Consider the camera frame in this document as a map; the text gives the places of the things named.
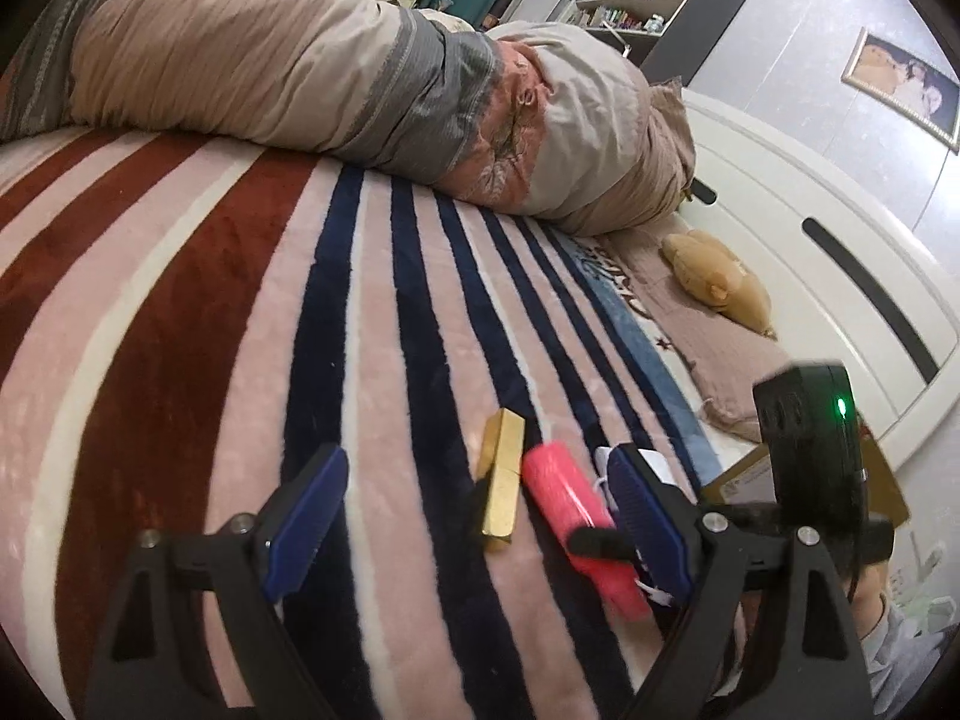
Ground dark bookshelf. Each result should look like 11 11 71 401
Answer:
559 0 755 88

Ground pink cylindrical roll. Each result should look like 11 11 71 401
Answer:
521 444 652 622

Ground brown cardboard box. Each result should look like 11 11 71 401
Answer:
701 433 912 535

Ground beige plush toy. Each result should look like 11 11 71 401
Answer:
660 229 775 335

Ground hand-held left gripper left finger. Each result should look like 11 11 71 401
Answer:
84 444 350 720

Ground gold rectangular bar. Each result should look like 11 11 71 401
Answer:
472 409 526 550

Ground white star-print item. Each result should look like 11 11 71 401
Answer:
594 446 680 607

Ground beige cloth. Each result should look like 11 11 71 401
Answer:
592 217 797 443

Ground framed wall photo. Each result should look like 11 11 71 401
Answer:
840 28 960 155

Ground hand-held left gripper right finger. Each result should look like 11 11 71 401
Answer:
604 446 875 720

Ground tan pillow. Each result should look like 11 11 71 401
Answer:
555 79 698 238

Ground rolled beige grey quilt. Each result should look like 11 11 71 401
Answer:
0 0 655 220

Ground person's right forearm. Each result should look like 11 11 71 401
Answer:
851 568 947 692

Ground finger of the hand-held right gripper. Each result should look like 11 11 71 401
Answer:
568 528 635 560

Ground striped plush blanket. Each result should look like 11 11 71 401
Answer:
0 124 725 720

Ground white bed headboard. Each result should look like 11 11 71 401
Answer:
679 86 960 467

